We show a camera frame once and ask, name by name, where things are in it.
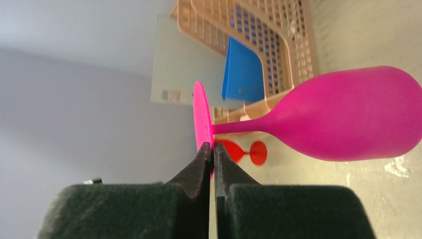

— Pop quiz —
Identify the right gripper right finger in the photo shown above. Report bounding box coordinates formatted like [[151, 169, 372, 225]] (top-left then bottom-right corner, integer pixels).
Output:
[[213, 143, 375, 239]]

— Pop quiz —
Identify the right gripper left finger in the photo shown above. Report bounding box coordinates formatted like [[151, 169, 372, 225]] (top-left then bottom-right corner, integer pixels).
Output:
[[37, 142, 211, 239]]

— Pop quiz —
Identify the red wine glass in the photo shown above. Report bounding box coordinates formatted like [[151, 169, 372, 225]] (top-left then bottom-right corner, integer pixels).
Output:
[[214, 139, 268, 166]]

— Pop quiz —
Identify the pink wine glass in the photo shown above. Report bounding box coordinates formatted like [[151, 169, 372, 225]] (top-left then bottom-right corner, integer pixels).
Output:
[[193, 66, 422, 162]]

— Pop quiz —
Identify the blue folder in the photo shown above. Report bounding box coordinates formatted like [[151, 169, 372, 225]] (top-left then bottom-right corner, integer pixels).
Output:
[[221, 37, 265, 103]]

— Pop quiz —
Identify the peach plastic desk organizer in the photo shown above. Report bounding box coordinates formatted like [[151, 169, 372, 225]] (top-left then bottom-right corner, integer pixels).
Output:
[[171, 0, 318, 124]]

